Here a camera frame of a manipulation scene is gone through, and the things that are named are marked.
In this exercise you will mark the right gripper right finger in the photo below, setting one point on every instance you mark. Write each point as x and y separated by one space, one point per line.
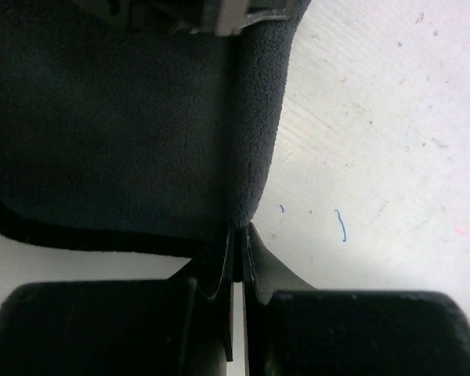
292 328

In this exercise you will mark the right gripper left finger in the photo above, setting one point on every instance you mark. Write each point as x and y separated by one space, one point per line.
182 325

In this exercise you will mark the purple and black towel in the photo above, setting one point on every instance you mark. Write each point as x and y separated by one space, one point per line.
145 142

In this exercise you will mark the white towel label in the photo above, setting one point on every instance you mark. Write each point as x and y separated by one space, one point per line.
229 17

